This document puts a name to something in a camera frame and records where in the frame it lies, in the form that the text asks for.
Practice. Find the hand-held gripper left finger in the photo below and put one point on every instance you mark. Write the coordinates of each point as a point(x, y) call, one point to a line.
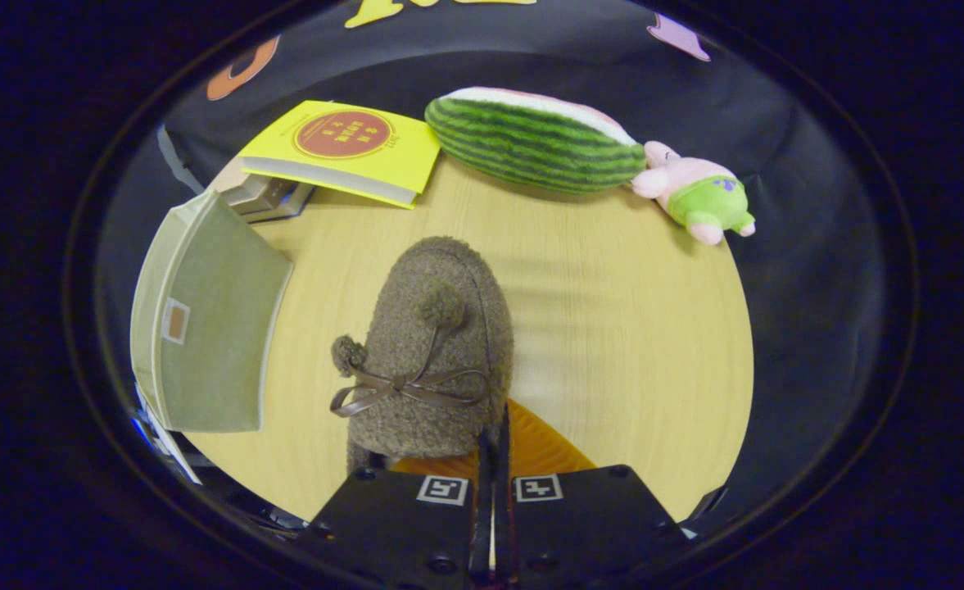
point(391, 533)

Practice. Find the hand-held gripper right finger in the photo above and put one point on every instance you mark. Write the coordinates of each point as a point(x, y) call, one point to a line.
point(588, 528)

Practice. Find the brown fuzzy shoe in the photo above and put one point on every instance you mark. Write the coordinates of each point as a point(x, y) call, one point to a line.
point(441, 369)

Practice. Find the grey-green fabric storage box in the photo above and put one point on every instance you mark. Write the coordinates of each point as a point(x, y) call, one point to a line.
point(211, 328)

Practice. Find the white printed papers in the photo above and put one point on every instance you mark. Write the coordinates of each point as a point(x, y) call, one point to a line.
point(166, 442)

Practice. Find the pink star plush toy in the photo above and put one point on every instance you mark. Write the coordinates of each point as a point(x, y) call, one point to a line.
point(699, 197)

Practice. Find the yellow book red circle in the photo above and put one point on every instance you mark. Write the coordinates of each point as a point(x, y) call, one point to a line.
point(342, 156)

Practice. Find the watermelon slice plush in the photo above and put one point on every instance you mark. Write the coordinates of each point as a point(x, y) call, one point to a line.
point(531, 143)

